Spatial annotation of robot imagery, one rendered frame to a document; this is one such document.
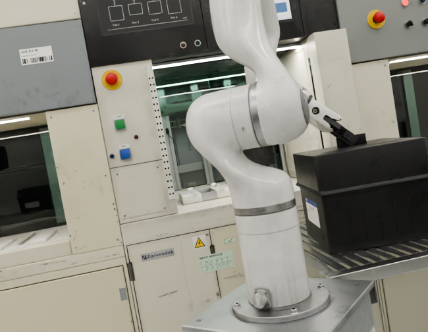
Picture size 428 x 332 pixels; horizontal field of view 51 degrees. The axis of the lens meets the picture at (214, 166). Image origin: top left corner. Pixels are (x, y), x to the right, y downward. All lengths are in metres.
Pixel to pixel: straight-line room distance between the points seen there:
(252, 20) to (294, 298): 0.52
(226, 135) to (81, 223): 0.85
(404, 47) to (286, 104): 1.08
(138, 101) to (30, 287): 0.71
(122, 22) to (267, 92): 0.87
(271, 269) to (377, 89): 1.06
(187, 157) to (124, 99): 0.96
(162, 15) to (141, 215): 0.68
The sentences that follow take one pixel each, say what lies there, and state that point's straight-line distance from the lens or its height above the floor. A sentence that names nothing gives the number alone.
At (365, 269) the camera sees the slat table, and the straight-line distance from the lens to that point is 1.05.
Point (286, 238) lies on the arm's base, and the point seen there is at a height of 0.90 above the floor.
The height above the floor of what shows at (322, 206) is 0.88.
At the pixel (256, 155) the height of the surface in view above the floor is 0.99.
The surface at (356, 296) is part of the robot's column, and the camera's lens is 0.91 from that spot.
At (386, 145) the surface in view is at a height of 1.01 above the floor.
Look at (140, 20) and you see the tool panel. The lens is 1.59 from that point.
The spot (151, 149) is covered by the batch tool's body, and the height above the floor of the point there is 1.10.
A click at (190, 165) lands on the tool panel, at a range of 2.42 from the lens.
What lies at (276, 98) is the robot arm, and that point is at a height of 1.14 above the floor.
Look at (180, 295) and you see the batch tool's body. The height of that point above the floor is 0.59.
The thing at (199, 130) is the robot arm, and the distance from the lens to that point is 0.82.
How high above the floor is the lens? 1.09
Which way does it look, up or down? 3 degrees down
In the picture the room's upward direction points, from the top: 10 degrees counter-clockwise
